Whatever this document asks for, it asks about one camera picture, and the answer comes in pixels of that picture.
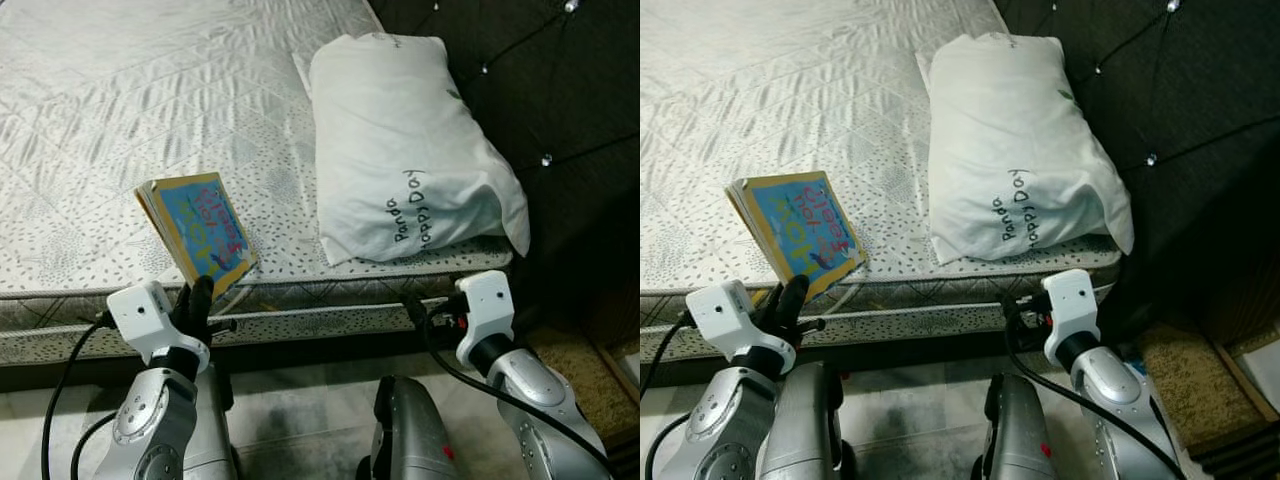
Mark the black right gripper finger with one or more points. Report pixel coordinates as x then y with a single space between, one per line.
1010 307
415 309

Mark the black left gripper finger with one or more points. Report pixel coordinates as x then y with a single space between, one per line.
768 312
185 315
204 303
795 303

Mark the blue yellow children's book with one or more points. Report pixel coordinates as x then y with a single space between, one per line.
810 235
205 235

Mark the white printed pillow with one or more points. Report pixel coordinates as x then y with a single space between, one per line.
400 150
1010 150

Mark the silver left robot leg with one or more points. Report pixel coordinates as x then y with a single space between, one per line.
810 430
212 440

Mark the silver robot leg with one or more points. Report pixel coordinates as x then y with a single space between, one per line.
212 440
810 430
410 435
1015 435

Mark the silver right robot leg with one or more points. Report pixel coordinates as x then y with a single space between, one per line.
1015 435
410 435

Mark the brown floor rug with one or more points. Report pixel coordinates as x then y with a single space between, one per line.
1190 380
570 370

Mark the grey quilted mattress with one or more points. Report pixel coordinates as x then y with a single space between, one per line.
150 100
780 100

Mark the black tufted headboard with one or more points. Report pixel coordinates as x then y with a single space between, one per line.
1200 150
570 150

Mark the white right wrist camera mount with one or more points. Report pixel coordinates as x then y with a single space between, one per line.
487 300
1072 300

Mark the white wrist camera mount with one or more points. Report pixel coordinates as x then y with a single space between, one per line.
487 300
140 315
725 312
1072 300

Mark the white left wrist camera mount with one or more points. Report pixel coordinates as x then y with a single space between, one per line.
140 315
725 312

